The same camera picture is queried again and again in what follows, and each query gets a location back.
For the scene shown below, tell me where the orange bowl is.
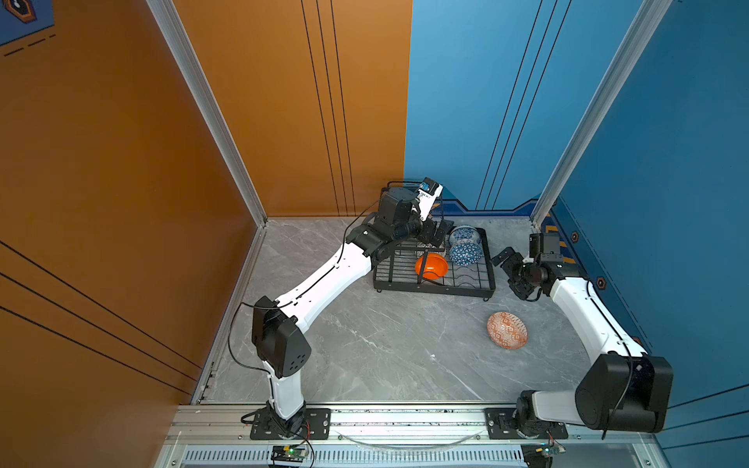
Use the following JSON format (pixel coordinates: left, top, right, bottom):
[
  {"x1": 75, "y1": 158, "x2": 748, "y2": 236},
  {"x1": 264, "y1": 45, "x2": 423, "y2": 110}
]
[{"x1": 415, "y1": 253, "x2": 450, "y2": 281}]

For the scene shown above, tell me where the red patterned bowl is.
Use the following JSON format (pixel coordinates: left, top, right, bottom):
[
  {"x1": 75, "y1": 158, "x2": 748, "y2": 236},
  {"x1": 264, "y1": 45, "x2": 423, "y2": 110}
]
[{"x1": 487, "y1": 312, "x2": 529, "y2": 350}]

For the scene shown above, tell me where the blue triangle pattern bowl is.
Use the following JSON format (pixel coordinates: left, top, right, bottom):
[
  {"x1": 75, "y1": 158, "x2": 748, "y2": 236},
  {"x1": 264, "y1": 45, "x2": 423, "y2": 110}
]
[{"x1": 449, "y1": 239, "x2": 484, "y2": 267}]

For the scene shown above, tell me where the blue floral bowl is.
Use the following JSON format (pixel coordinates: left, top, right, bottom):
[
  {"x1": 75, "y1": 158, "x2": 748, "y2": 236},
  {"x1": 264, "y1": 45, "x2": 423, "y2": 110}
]
[{"x1": 449, "y1": 225, "x2": 482, "y2": 247}]

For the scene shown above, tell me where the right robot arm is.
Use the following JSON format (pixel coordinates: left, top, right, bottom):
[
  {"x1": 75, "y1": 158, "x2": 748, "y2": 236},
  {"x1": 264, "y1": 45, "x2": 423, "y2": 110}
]
[{"x1": 492, "y1": 233, "x2": 674, "y2": 439}]

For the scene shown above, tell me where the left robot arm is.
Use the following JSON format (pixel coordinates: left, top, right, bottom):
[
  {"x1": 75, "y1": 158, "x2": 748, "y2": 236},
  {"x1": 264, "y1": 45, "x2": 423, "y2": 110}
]
[{"x1": 252, "y1": 177, "x2": 452, "y2": 432}]

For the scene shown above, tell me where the right green circuit board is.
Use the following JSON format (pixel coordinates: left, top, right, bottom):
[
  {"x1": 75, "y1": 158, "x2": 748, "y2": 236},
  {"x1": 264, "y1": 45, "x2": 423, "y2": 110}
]
[{"x1": 521, "y1": 443, "x2": 567, "y2": 468}]

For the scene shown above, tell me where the green circuit board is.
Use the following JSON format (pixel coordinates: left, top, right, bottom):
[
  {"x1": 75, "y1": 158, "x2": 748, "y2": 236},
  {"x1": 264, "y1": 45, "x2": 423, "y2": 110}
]
[
  {"x1": 521, "y1": 443, "x2": 567, "y2": 468},
  {"x1": 270, "y1": 446, "x2": 310, "y2": 465}
]

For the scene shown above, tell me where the left green circuit board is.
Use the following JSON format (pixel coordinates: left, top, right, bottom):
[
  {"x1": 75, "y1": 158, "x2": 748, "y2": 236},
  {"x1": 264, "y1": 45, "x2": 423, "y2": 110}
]
[{"x1": 270, "y1": 446, "x2": 310, "y2": 465}]

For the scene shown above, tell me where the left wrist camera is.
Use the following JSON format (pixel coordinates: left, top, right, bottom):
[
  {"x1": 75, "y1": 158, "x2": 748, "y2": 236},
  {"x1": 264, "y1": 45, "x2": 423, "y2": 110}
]
[{"x1": 417, "y1": 177, "x2": 444, "y2": 222}]

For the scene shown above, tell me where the black wire dish rack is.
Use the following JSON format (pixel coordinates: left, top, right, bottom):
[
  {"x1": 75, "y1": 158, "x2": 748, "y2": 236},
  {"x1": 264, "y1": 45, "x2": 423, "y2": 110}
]
[{"x1": 373, "y1": 224, "x2": 495, "y2": 301}]

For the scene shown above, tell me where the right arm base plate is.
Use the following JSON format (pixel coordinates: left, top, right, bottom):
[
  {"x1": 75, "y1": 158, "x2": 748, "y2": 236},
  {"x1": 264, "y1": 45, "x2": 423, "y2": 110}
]
[{"x1": 484, "y1": 408, "x2": 569, "y2": 440}]

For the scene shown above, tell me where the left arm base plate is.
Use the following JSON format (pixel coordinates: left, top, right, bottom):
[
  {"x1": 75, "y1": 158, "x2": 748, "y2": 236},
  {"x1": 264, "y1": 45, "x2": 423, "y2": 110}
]
[{"x1": 250, "y1": 407, "x2": 331, "y2": 441}]

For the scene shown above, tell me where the aluminium front rail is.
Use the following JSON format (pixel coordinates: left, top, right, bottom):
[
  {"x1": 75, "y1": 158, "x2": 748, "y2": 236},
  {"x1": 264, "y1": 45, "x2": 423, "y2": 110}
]
[{"x1": 166, "y1": 402, "x2": 653, "y2": 446}]

